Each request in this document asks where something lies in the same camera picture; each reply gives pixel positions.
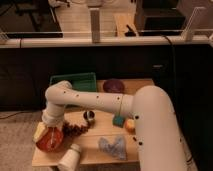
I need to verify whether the white cup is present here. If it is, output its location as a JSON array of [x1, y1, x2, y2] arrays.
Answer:
[[58, 144, 82, 171]]

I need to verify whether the small metal cup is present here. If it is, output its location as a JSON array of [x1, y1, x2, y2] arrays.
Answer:
[[83, 111, 95, 125]]

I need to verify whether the orange fruit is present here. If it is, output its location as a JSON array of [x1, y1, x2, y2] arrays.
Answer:
[[124, 119, 135, 133]]

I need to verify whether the bunch of red grapes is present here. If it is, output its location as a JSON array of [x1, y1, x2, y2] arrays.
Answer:
[[62, 122, 88, 137]]

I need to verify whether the purple plate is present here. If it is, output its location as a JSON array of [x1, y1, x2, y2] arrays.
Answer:
[[103, 79, 125, 93]]

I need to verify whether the teal sponge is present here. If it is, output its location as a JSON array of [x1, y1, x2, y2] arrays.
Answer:
[[112, 115, 125, 128]]

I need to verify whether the green plastic tray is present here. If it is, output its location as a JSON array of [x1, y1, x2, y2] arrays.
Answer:
[[50, 72, 97, 92]]

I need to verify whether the blue cloth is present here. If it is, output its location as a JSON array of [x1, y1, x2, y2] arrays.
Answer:
[[98, 135, 127, 160]]

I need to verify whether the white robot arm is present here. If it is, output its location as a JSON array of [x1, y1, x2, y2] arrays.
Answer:
[[34, 81, 189, 171]]

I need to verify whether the red bowl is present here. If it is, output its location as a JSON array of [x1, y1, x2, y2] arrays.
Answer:
[[36, 127, 64, 152]]

